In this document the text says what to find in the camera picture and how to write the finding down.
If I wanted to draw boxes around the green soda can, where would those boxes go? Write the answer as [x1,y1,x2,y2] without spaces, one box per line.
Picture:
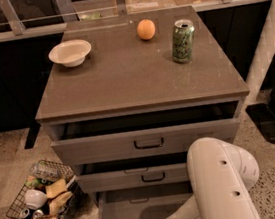
[172,19,195,63]

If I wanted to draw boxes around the clear plastic bottle in basket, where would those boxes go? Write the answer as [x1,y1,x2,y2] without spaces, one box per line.
[29,161,61,182]

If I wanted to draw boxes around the black floor tray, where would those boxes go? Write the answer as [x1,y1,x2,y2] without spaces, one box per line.
[246,101,275,144]

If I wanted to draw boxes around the white ceramic bowl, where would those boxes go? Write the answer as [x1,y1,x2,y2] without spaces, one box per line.
[49,39,91,68]

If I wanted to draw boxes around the silver can in basket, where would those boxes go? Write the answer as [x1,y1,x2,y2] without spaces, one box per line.
[19,208,31,219]

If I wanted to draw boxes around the orange fruit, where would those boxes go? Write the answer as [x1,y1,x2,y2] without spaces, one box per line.
[137,19,156,41]

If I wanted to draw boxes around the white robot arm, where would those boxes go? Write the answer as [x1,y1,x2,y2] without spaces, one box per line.
[167,0,275,219]

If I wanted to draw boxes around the small white bowl in basket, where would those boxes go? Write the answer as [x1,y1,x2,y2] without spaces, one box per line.
[24,189,48,210]

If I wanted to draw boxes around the yellow sponge in basket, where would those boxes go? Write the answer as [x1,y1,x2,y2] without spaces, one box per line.
[49,191,73,215]
[45,179,67,199]

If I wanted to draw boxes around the bottom grey drawer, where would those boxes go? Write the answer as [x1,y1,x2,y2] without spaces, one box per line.
[98,182,192,219]

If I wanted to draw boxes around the top grey drawer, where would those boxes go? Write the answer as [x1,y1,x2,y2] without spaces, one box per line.
[52,102,240,165]

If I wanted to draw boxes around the grey drawer cabinet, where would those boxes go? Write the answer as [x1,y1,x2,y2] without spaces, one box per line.
[23,0,267,219]

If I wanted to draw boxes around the black wire basket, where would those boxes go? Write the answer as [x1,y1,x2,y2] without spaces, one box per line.
[6,160,83,219]

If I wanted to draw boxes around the grey drawer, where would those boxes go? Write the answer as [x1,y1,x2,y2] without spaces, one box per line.
[77,152,189,193]
[98,182,192,219]
[52,102,240,165]

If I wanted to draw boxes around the middle grey drawer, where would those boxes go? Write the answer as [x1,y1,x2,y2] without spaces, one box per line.
[77,152,189,193]

